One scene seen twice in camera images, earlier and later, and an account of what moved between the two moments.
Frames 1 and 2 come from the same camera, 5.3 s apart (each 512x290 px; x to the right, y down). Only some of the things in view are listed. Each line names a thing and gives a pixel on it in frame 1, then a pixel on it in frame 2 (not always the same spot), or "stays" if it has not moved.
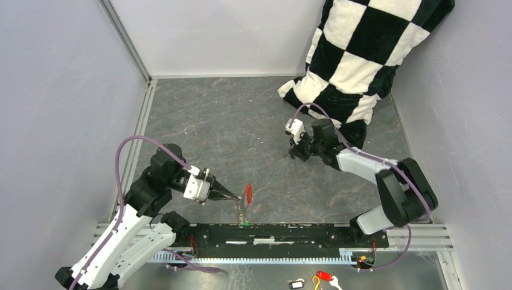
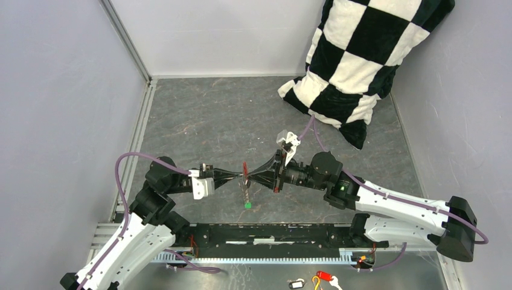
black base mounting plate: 279,238 stays
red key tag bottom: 324,275 stays
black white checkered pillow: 357,46 stays
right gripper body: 307,147 → 289,174
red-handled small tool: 249,197 → 245,170
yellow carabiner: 318,281 stays
